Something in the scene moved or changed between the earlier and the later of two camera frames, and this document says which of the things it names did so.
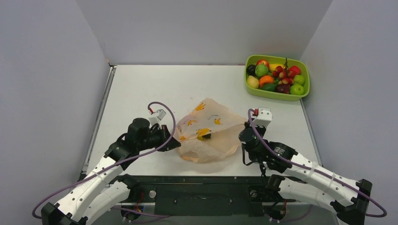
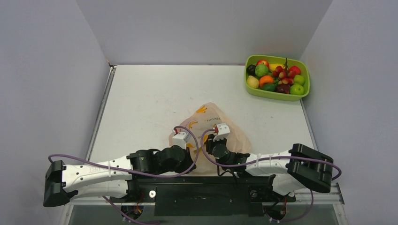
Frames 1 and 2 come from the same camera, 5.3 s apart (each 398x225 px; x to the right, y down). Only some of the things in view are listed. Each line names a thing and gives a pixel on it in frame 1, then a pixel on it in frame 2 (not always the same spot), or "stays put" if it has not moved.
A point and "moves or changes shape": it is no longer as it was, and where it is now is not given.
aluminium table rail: x=98 y=119 stays put
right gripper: x=248 y=128 to x=212 y=145
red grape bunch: x=283 y=74 stays put
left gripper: x=164 y=133 to x=187 y=161
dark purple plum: x=283 y=88 stays put
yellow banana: x=272 y=66 stays put
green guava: x=261 y=70 stays put
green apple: x=299 y=79 stays put
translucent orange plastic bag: x=209 y=131 moves or changes shape
